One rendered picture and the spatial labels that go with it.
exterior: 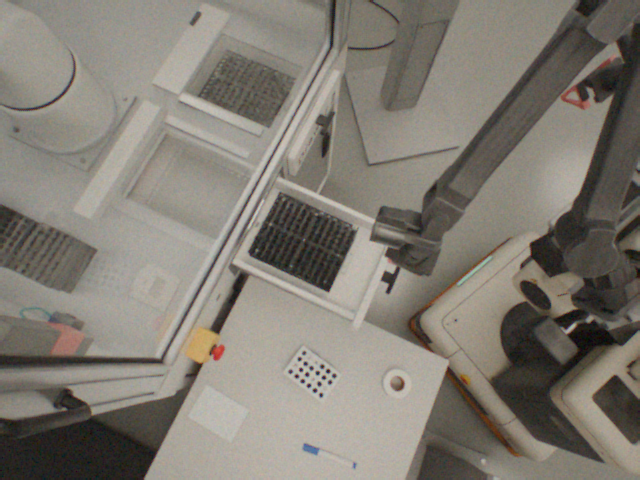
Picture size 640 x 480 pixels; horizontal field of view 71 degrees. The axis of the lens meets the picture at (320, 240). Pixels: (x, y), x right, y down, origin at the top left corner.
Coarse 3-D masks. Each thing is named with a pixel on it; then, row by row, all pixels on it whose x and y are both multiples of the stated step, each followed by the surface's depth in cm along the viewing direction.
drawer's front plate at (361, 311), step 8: (384, 248) 115; (376, 264) 118; (384, 264) 108; (376, 272) 107; (376, 280) 107; (368, 288) 106; (376, 288) 106; (368, 296) 106; (360, 304) 109; (368, 304) 105; (360, 312) 105; (352, 320) 110; (360, 320) 104; (352, 328) 107
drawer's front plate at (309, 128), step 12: (336, 72) 121; (336, 84) 124; (324, 96) 119; (336, 96) 131; (324, 108) 123; (312, 120) 117; (300, 132) 116; (312, 132) 121; (300, 144) 115; (288, 156) 114
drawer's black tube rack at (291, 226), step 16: (272, 208) 114; (288, 208) 114; (304, 208) 114; (272, 224) 112; (288, 224) 112; (304, 224) 116; (320, 224) 113; (336, 224) 113; (256, 240) 114; (272, 240) 111; (288, 240) 111; (304, 240) 111; (320, 240) 112; (336, 240) 112; (256, 256) 110; (272, 256) 110; (288, 256) 113; (304, 256) 110; (320, 256) 111; (336, 256) 111; (288, 272) 112; (304, 272) 109; (320, 272) 110; (336, 272) 113; (320, 288) 112
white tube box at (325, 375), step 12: (300, 348) 115; (300, 360) 117; (312, 360) 114; (288, 372) 115; (300, 372) 116; (312, 372) 113; (324, 372) 113; (336, 372) 113; (300, 384) 112; (312, 384) 113; (324, 384) 113; (324, 396) 112
